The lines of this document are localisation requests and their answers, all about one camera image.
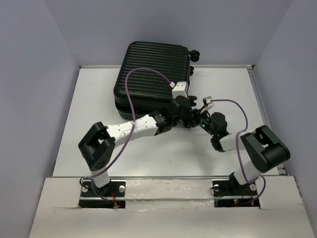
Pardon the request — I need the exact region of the black ribbed hard suitcase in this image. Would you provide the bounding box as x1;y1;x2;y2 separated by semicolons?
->
113;41;200;120

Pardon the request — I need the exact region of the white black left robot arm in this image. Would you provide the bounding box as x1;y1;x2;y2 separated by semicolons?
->
78;96;191;196

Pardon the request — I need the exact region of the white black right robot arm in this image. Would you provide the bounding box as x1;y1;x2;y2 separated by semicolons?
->
196;112;291;197

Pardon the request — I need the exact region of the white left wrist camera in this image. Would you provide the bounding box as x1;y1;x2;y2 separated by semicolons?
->
169;81;188;99

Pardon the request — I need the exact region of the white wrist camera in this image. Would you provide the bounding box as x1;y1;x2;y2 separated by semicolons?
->
169;81;188;99
201;96;214;113

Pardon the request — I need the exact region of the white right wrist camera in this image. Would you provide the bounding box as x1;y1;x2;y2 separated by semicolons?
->
201;96;214;113

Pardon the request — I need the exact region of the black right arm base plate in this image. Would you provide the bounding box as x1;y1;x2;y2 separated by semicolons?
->
210;180;260;208

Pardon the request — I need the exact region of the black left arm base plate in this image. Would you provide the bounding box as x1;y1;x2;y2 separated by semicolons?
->
78;177;126;209

